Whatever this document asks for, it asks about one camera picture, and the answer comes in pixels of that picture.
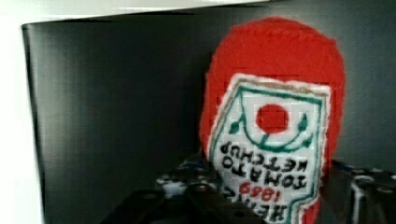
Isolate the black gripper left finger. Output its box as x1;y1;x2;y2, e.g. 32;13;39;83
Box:
102;155;264;224

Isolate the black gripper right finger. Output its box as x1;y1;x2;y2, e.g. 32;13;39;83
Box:
317;160;396;224

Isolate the red ketchup bottle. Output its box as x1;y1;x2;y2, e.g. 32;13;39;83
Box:
200;17;346;224

